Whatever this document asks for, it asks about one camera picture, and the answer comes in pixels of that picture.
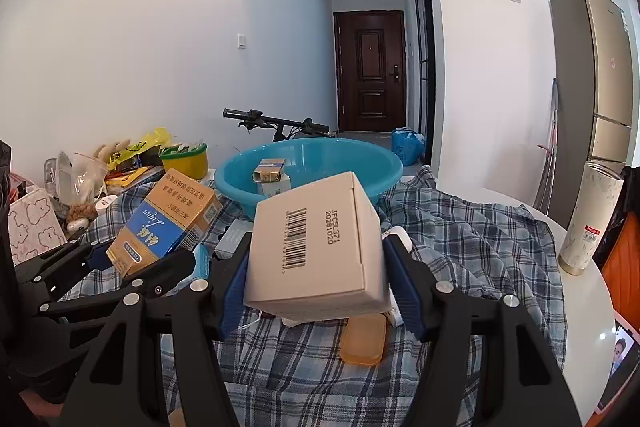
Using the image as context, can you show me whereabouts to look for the white cylindrical tumbler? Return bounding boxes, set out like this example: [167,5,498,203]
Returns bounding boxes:
[558,161,625,277]

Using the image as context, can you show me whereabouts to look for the gold blue cigarette pack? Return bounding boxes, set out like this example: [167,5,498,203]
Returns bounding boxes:
[106,168,224,279]
[251,158,287,184]

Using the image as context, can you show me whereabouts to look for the smartphone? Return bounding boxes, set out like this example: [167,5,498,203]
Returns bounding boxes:
[597,312,640,414]

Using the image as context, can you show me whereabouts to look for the blue plastic floor bag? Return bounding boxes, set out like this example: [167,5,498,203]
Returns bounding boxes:
[391,127,427,167]

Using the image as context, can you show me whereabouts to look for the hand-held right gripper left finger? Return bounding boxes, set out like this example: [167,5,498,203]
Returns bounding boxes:
[64,234,253,427]

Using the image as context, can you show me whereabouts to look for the brown entrance door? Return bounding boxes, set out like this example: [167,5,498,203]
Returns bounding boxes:
[333,11,407,134]

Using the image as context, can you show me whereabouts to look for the blue plastic basin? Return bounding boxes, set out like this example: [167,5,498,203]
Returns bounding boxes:
[214,138,404,221]

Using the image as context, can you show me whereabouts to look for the yellow container green rim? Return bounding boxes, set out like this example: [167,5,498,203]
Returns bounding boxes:
[160,143,210,180]

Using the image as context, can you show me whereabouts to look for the gold refrigerator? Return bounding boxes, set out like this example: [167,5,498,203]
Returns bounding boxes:
[550,0,635,228]

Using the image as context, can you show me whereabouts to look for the bear printed pouch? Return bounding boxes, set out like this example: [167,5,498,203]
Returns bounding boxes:
[9,188,68,266]

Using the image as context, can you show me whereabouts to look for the yellow plastic bag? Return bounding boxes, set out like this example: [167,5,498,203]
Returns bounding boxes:
[107,128,172,170]

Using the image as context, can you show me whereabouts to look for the leaning metal rack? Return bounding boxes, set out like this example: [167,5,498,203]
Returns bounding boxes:
[535,78,559,213]

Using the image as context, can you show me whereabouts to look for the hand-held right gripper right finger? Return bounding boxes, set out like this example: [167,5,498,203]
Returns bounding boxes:
[382,234,584,427]

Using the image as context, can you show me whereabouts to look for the orange fabric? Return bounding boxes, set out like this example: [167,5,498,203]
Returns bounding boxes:
[600,212,640,339]

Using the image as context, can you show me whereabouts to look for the white square cardboard box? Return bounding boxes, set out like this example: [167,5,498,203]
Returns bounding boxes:
[243,171,396,323]

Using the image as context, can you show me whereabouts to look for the clear plastic bag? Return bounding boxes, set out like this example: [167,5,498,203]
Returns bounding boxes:
[55,151,109,208]

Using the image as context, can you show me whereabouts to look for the brown fuzzy toy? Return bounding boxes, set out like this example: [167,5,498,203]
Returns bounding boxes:
[67,203,97,222]

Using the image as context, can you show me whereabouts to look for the grey blue small box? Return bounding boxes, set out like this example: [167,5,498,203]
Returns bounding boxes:
[215,227,254,258]

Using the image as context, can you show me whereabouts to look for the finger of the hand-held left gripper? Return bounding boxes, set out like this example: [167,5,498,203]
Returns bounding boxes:
[12,240,118,294]
[39,248,197,319]

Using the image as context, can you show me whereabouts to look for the black framed glass door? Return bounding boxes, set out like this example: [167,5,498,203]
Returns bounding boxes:
[414,0,436,168]

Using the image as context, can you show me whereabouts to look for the beige plush toy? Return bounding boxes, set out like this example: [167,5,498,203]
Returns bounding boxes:
[94,139,132,163]

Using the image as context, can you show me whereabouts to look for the grey pouch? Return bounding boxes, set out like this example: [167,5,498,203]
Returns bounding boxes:
[44,157,66,203]

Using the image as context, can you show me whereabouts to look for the blue plaid shirt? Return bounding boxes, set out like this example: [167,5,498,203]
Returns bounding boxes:
[65,164,569,427]

